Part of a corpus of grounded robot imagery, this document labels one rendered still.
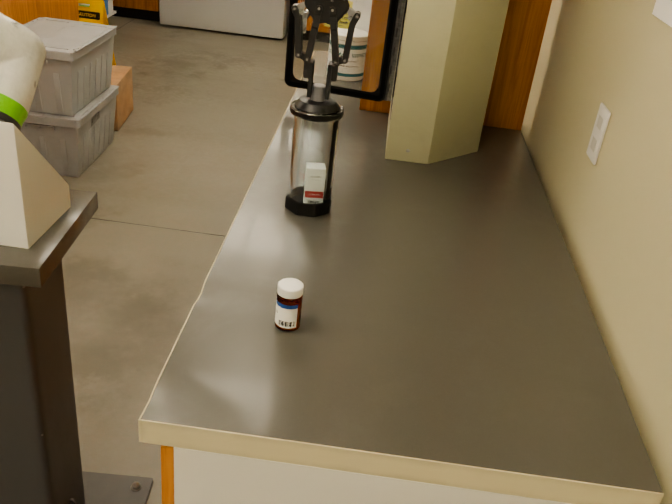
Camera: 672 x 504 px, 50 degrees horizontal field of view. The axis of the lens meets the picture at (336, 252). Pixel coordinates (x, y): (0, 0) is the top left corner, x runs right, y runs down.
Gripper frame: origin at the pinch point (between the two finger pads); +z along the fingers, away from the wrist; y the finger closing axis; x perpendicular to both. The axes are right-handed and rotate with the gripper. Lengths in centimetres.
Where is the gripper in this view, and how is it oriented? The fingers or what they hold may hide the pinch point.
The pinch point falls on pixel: (319, 79)
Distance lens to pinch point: 147.8
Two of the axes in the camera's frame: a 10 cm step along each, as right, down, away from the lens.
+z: -1.0, 8.6, 4.9
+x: -0.8, 4.9, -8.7
